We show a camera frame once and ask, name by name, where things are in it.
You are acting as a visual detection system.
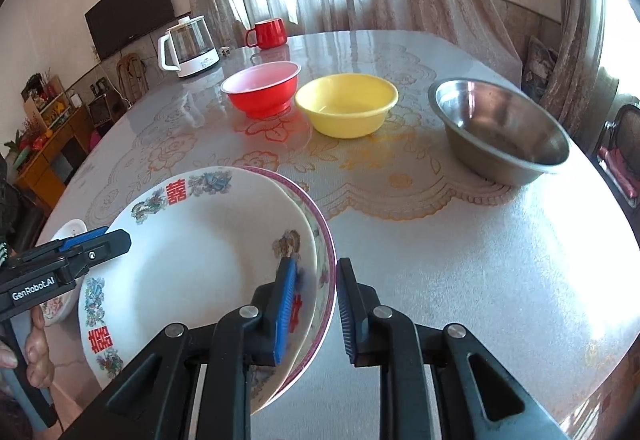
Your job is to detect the yellow plastic bowl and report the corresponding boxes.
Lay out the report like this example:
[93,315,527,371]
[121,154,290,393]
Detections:
[294,73,399,139]

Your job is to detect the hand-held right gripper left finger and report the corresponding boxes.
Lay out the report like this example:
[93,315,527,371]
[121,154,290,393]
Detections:
[59,256,307,440]

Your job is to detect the small black appliance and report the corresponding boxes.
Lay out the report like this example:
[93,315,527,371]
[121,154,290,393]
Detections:
[87,95,124,126]

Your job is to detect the large black appliance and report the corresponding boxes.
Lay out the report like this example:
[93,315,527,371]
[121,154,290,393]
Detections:
[0,155,47,253]

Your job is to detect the wooden ornament shelf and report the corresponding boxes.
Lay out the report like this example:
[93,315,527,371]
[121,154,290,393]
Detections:
[20,75,69,122]

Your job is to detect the black wall television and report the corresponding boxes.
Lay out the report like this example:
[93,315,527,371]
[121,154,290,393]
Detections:
[84,0,177,62]

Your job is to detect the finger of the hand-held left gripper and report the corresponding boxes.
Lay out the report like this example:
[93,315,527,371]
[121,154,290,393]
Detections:
[58,226,109,252]
[55,229,132,282]

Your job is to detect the lace tablecloth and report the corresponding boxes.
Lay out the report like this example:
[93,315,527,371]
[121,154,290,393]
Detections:
[30,30,640,440]

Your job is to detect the white dragon-print plate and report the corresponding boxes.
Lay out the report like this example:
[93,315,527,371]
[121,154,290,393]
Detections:
[77,167,321,416]

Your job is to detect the red seat cushion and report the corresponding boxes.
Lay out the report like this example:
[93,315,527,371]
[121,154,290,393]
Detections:
[599,146,640,202]

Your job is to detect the small white floral plate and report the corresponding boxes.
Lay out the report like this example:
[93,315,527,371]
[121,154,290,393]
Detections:
[39,219,90,327]

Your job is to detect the person's left hand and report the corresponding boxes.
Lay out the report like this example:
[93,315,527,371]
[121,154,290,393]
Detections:
[0,307,57,391]

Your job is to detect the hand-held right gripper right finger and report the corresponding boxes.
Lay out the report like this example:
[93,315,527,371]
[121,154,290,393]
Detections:
[336,257,571,440]

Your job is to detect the wooden cabinet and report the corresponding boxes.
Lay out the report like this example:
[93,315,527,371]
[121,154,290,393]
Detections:
[15,105,96,216]

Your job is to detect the red mug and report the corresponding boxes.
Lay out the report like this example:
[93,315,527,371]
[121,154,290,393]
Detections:
[244,18,288,50]

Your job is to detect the red plastic bowl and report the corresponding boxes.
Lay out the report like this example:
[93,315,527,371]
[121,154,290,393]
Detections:
[220,61,302,118]

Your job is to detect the white glass kettle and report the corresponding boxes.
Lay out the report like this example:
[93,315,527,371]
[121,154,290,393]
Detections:
[158,15,222,79]

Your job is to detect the patterned cushion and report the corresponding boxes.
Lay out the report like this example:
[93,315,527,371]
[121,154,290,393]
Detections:
[522,36,559,103]

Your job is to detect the stainless steel bowl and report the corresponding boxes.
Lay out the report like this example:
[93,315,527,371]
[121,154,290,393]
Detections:
[428,78,571,187]

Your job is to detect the wooden chair red cushion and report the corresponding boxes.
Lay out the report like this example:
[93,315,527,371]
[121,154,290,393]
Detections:
[595,104,640,211]

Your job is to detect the pink-rimmed floral plate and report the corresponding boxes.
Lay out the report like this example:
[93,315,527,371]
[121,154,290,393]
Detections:
[240,165,337,392]

